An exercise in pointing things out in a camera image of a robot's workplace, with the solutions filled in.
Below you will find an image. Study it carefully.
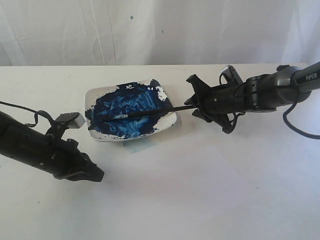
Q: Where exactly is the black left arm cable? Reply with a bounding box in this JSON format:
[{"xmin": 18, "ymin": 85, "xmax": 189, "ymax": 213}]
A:
[{"xmin": 0, "ymin": 101, "xmax": 68, "ymax": 136}]

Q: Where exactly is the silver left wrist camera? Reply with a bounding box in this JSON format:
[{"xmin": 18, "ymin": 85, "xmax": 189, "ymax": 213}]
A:
[{"xmin": 55, "ymin": 112, "xmax": 86, "ymax": 129}]

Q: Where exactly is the white paper sheet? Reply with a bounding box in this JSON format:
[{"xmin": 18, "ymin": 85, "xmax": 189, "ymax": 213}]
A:
[{"xmin": 93, "ymin": 134, "xmax": 250, "ymax": 240}]

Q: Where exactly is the white tray with blue paint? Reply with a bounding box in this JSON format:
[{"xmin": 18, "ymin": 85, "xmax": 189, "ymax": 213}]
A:
[{"xmin": 84, "ymin": 79, "xmax": 177, "ymax": 142}]

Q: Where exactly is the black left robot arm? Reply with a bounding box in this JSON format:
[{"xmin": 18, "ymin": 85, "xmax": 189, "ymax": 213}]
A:
[{"xmin": 0, "ymin": 112, "xmax": 105, "ymax": 182}]

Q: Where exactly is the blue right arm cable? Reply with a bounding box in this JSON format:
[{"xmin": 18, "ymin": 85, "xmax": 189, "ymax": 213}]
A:
[{"xmin": 282, "ymin": 99, "xmax": 320, "ymax": 140}]

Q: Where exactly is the white backdrop cloth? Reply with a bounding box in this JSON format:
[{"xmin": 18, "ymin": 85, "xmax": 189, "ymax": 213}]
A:
[{"xmin": 0, "ymin": 0, "xmax": 320, "ymax": 66}]

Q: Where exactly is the black paintbrush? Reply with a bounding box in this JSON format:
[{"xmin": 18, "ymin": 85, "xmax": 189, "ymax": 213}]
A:
[{"xmin": 102, "ymin": 105, "xmax": 197, "ymax": 122}]

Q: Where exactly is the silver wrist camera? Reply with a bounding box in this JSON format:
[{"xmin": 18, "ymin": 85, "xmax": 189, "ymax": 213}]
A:
[
  {"xmin": 55, "ymin": 112, "xmax": 86, "ymax": 129},
  {"xmin": 221, "ymin": 65, "xmax": 243, "ymax": 86}
]

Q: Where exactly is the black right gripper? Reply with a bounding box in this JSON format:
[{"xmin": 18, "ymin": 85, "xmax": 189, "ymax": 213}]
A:
[{"xmin": 184, "ymin": 74, "xmax": 253, "ymax": 123}]

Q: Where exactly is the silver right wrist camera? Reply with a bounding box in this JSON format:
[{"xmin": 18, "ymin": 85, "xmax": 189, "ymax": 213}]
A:
[{"xmin": 221, "ymin": 65, "xmax": 243, "ymax": 86}]

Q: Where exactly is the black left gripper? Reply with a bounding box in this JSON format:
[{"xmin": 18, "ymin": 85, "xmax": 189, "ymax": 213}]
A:
[{"xmin": 37, "ymin": 134, "xmax": 104, "ymax": 182}]

